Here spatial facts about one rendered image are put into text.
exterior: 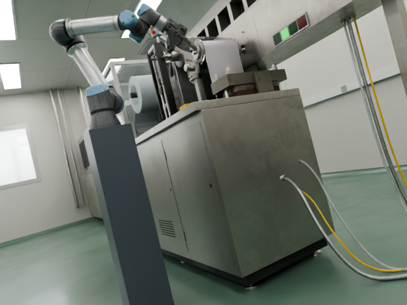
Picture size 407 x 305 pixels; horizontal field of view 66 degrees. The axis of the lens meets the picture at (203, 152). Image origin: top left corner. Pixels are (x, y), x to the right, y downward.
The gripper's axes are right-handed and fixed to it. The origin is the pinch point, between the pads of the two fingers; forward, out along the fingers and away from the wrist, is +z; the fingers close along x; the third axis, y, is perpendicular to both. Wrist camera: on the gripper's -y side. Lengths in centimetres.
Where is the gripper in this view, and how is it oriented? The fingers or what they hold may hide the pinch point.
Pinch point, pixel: (192, 51)
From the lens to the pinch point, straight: 186.9
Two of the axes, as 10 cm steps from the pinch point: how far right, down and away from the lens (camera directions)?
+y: 3.7, -8.7, 3.3
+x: -4.7, 1.4, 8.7
